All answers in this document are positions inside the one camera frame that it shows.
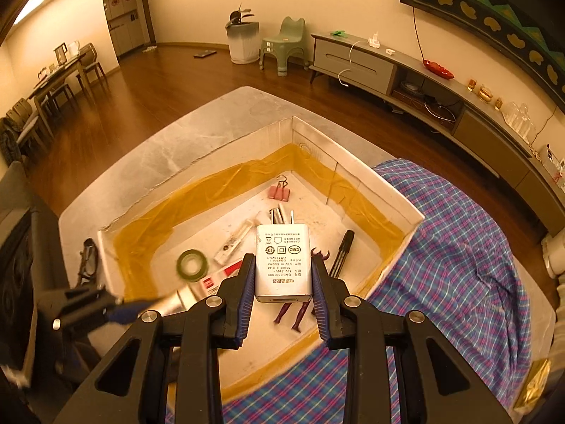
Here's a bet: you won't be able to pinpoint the wooden dining table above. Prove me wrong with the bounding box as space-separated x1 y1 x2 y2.
29 51 107 118

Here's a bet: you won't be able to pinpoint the plaid cloth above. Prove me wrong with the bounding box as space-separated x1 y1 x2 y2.
221 159 557 424

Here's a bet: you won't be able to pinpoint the clear glass set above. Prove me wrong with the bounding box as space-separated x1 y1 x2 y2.
502 101 537 142

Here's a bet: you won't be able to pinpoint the electric kettle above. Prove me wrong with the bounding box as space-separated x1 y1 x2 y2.
54 41 80 65

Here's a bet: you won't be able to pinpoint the pink binder clips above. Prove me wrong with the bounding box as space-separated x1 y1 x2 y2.
268 176 292 201

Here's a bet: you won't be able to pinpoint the white charger plug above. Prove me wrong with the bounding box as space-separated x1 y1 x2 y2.
255 210 315 303

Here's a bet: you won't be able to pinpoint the slatted wooden dining chair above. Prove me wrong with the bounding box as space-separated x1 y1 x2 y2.
82 43 109 93

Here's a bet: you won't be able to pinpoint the built-in hallway cupboard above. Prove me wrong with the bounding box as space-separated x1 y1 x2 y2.
101 0 155 56

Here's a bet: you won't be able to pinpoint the purple toy figure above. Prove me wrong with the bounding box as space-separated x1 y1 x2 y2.
274 249 332 332

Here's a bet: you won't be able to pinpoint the green tape roll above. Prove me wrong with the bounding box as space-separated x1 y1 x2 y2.
177 249 209 280

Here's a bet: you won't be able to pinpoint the green plastic chair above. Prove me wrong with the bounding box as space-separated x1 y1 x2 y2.
259 16 310 76

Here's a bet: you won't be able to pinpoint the red dish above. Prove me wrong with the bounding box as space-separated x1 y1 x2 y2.
421 58 454 80

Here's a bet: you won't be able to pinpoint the gold ornaments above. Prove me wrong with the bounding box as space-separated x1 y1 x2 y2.
468 78 504 109

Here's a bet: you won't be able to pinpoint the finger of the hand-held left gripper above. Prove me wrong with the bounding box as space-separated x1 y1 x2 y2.
37 286 151 332

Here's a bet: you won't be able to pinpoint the gold foil packet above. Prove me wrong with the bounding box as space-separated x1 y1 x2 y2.
514 358 552 409

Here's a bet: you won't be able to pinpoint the white storage basket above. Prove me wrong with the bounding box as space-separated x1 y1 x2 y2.
536 143 565 186

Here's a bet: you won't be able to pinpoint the printed white tube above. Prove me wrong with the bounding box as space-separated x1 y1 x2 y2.
214 221 261 266

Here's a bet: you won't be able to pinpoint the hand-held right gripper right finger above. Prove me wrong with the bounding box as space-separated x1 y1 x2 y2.
310 256 513 424

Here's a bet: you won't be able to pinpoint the white cardboard box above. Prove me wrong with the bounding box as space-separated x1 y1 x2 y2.
97 115 425 402

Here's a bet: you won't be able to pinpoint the white cable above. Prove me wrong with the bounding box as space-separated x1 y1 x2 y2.
338 40 367 87

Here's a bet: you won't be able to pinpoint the red and white carton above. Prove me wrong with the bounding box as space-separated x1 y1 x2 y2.
201 260 243 292

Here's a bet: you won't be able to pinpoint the black eyeglasses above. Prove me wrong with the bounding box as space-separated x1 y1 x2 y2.
78 238 101 288

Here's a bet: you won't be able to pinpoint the potted plant in white pot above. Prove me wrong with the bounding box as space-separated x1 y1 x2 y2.
225 4 261 64

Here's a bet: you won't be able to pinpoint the grey long media cabinet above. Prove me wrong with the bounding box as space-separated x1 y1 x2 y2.
309 32 565 237

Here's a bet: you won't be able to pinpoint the black marker pen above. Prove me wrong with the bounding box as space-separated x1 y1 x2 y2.
329 230 355 279

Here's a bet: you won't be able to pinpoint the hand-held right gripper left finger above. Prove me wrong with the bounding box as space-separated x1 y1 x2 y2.
55 254 257 424

